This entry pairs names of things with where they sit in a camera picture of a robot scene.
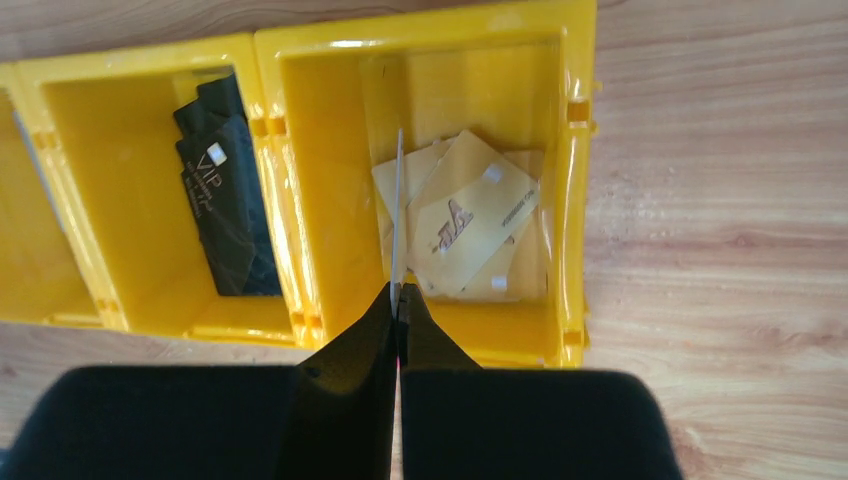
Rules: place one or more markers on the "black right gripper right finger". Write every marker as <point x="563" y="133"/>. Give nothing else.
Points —
<point x="463" y="421"/>

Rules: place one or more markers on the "yellow bin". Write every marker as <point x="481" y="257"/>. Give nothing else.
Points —
<point x="41" y="282"/>
<point x="518" y="75"/>
<point x="104" y="132"/>

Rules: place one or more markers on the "yellow bin right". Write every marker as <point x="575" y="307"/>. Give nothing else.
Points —
<point x="518" y="75"/>

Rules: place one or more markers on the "yellow bin left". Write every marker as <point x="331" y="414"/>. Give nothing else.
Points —
<point x="41" y="282"/>

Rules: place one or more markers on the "black VIP cards pile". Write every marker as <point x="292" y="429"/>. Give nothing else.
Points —
<point x="220" y="177"/>

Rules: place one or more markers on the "yellow bin middle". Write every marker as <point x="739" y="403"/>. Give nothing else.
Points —
<point x="104" y="132"/>

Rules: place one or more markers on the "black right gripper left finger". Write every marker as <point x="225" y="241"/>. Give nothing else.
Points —
<point x="328" y="417"/>

